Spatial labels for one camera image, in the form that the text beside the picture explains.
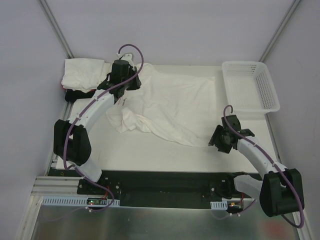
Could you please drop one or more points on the white slotted cable duct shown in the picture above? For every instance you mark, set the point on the white slotted cable duct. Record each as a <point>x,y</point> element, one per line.
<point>70,201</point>
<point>225,205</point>

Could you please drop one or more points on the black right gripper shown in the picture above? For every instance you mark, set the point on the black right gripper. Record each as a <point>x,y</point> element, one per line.
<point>216,139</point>

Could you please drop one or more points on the folded black t shirt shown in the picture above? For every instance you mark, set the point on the folded black t shirt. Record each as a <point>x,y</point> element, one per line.
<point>72,95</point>

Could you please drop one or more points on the aluminium frame post left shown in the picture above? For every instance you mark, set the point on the aluminium frame post left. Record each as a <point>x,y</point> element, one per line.
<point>56,28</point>

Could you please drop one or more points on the white slotted cable duct left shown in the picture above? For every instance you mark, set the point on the white slotted cable duct left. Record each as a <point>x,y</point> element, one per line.
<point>70,201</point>

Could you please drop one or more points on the folded white t shirt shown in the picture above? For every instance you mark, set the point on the folded white t shirt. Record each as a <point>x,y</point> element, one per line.
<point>84,74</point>

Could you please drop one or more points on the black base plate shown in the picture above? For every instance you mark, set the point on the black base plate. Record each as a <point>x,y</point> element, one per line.
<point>151,189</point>

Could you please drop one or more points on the white slotted cable duct right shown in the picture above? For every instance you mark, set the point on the white slotted cable duct right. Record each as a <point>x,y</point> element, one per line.
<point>225,205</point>

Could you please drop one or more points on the aluminium frame post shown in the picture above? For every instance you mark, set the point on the aluminium frame post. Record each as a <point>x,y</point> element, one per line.
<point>280,29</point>
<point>56,28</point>

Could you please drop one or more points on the aluminium side rail right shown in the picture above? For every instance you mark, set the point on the aluminium side rail right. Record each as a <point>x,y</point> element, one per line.
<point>274,144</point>

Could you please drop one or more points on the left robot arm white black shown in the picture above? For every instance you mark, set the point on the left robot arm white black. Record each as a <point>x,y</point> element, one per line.
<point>71,137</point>

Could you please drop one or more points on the aluminium frame post right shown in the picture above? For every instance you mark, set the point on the aluminium frame post right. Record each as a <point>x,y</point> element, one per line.
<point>280,29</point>

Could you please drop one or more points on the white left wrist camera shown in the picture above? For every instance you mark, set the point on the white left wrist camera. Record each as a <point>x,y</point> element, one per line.
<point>126,57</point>

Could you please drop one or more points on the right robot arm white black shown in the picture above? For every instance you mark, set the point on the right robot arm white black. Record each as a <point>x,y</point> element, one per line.
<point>280,190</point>

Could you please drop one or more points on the white plastic basket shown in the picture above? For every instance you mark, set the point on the white plastic basket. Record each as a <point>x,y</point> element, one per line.
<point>249,87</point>

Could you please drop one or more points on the white t shirt red print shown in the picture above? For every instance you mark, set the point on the white t shirt red print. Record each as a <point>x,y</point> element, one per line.
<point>175,107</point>

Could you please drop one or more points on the aluminium front rail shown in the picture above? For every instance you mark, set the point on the aluminium front rail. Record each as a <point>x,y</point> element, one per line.
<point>55,186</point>

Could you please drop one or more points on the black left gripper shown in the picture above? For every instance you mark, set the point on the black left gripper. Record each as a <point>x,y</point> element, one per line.
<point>136,81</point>

